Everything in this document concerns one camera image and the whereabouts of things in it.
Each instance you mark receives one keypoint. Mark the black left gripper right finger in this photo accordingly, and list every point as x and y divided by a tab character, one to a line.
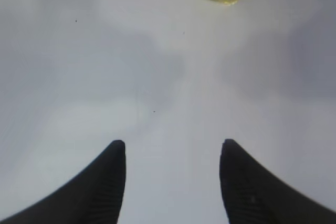
252	194

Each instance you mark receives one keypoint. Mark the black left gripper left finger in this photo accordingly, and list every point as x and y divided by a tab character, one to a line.
95	195

